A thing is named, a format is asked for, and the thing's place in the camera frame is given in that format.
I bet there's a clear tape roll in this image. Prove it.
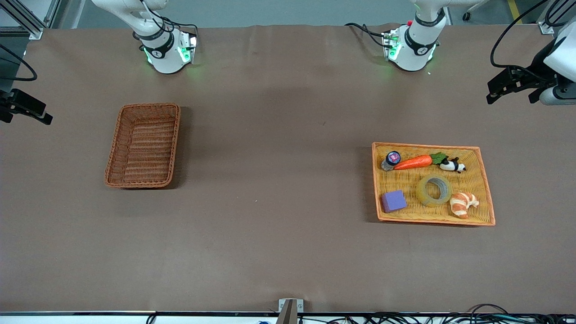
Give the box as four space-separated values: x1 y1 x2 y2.
415 174 452 207

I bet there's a toy croissant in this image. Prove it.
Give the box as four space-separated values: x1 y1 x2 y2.
450 192 480 220

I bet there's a white swivel chair base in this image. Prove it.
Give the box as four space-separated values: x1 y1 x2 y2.
463 0 491 21

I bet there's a toy panda figure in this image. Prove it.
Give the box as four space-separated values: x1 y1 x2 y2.
439 157 467 174

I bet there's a grey metal camera bracket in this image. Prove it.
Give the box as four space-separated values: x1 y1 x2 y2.
278 299 304 324

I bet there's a black arm base cable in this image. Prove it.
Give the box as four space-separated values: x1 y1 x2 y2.
344 22 388 48

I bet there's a black curved cable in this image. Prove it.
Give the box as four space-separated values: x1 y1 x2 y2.
0 44 38 82

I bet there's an orange rimmed yellow wicker basket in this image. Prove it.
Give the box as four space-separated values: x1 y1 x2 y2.
372 142 496 226

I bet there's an aluminium frame profile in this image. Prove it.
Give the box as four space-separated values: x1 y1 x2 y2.
538 0 576 35
0 0 62 40

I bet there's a black cable bundle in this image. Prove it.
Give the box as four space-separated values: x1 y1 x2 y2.
297 304 576 324

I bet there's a small jar with blue lid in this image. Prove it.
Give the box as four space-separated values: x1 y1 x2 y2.
381 151 401 171

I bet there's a black looping arm cable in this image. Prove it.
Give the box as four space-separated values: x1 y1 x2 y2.
490 0 552 69

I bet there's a purple cube block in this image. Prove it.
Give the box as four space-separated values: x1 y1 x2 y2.
381 189 408 213

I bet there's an orange toy carrot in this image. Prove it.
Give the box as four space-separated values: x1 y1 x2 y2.
393 152 448 171

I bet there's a brown wicker basket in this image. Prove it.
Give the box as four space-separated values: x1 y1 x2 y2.
104 103 181 189

